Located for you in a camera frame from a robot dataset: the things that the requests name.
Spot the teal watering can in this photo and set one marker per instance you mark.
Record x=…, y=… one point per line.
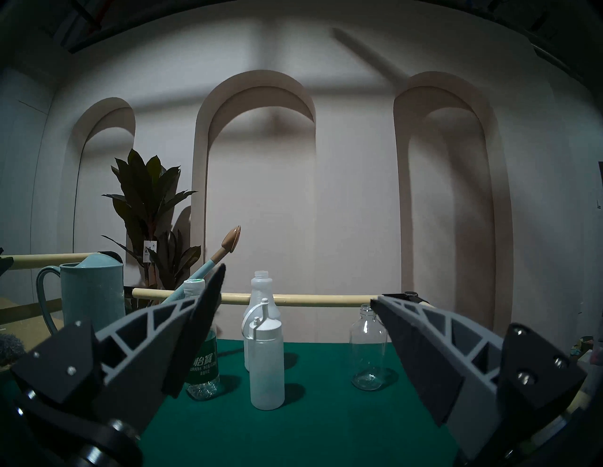
x=89, y=292

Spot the clear green-label water bottle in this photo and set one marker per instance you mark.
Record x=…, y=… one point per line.
x=205, y=372

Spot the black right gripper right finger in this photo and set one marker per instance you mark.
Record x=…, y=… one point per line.
x=476, y=372

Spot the tall dark leafy plant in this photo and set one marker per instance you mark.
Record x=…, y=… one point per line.
x=148, y=212

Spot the light wooden table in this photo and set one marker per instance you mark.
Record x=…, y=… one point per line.
x=23, y=325

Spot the tall white plastic bottle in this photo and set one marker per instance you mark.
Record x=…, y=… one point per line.
x=259, y=294

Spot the grey fluffy duster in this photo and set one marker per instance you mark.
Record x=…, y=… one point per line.
x=9, y=348

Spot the white pump bottle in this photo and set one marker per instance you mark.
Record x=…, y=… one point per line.
x=266, y=362

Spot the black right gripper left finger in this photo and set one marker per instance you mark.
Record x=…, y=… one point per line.
x=141, y=358

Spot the clear glass bottle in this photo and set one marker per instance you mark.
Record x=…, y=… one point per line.
x=368, y=348

